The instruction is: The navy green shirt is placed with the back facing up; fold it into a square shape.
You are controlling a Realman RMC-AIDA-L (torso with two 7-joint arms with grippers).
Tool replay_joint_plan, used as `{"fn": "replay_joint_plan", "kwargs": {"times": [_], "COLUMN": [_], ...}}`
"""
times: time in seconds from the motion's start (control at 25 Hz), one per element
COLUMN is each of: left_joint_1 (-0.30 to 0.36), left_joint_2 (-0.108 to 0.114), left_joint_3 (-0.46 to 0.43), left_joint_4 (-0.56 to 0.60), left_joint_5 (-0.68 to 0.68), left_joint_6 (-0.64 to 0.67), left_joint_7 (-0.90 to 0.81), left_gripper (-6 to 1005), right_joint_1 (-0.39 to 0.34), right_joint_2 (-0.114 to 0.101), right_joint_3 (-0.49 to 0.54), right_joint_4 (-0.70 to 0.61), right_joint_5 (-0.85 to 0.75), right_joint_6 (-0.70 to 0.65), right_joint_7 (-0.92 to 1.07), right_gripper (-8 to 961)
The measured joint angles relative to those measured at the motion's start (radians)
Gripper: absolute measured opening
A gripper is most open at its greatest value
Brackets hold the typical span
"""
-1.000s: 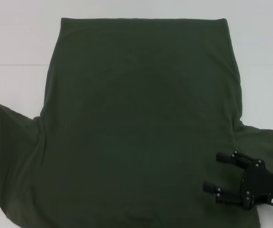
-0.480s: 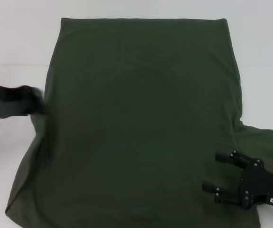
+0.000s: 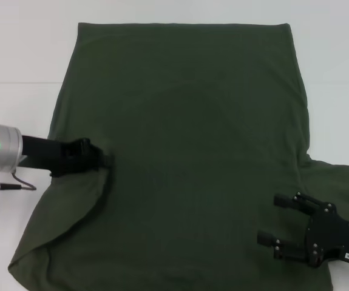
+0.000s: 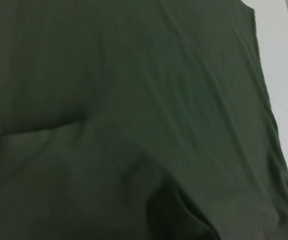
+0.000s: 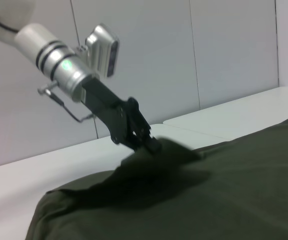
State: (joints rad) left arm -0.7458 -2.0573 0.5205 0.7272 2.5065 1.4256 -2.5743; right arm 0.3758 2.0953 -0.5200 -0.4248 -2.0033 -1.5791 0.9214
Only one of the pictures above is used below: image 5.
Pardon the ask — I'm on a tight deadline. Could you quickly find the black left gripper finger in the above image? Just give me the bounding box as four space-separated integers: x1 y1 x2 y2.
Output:
130 104 163 154
120 131 146 154

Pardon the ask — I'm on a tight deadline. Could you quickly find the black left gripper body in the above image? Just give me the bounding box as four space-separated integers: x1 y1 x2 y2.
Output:
80 76 140 146

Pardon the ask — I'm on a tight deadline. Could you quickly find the dark green shirt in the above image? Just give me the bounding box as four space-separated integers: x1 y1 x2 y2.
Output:
26 114 288 240

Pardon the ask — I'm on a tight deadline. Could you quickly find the black gripper cable with plug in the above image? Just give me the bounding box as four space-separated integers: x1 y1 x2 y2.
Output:
37 83 96 123

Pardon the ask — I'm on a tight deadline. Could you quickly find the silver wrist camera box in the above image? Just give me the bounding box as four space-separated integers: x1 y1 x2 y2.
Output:
84 23 120 78

